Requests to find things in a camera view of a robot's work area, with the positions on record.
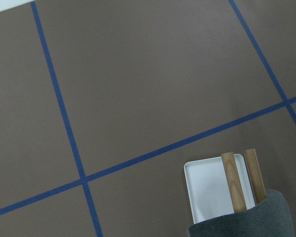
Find grey and pink cloth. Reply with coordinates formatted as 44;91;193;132
187;190;295;237

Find white rectangular tray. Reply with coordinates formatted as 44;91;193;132
184;154;256;225

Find left wooden chopstick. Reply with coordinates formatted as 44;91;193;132
222;152;247;213

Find wooden chopstick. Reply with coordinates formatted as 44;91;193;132
222;152;247;213
244;149;267;205

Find right wooden chopstick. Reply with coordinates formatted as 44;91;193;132
244;149;267;205

